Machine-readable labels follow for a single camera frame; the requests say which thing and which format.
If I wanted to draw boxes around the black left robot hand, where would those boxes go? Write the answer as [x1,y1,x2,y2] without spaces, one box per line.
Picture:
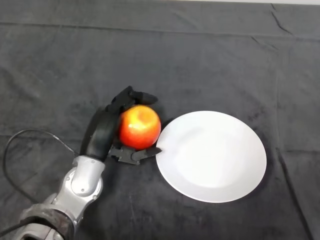
[79,85,163,166]

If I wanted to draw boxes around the red yellow apple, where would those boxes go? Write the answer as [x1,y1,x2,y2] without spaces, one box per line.
[118,104,162,151]

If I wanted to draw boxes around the white round plate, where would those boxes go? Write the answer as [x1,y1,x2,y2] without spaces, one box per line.
[155,110,268,204]

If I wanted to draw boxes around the black cloth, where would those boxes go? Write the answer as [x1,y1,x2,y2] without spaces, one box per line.
[0,0,320,240]

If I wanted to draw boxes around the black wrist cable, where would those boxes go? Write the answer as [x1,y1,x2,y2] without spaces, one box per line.
[2,128,79,206]

